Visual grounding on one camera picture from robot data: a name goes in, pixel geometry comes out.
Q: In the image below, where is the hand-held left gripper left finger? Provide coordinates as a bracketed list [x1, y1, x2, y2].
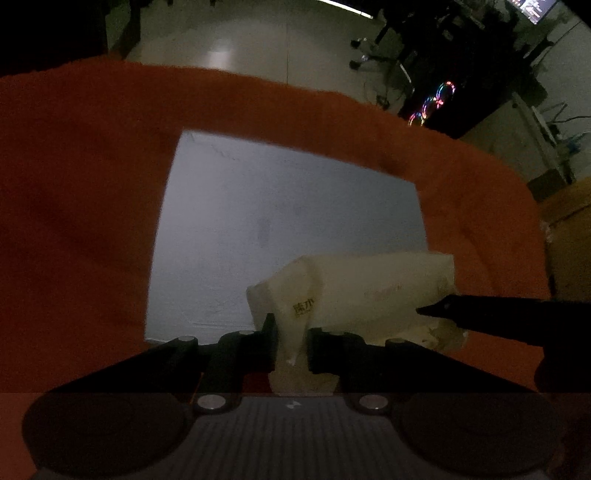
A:
[46, 314, 278, 414]

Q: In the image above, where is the orange blanket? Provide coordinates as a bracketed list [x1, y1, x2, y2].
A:
[0, 62, 552, 480]

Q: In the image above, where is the white tissue pack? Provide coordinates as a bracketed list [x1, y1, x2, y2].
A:
[246, 251, 467, 395]

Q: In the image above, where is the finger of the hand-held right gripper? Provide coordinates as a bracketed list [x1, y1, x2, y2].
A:
[417, 295, 591, 352]

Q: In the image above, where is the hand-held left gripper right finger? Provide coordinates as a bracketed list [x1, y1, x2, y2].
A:
[308, 330, 532, 411]

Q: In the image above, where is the computer monitor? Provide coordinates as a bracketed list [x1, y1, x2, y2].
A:
[505, 0, 561, 24]

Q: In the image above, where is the brown cardboard box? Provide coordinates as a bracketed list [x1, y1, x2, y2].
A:
[526, 171, 591, 296]

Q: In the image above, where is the white flat board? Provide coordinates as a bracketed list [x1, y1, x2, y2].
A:
[145, 129, 430, 344]

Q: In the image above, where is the computer with coloured lights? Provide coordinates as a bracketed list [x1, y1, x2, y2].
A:
[406, 80, 458, 127]

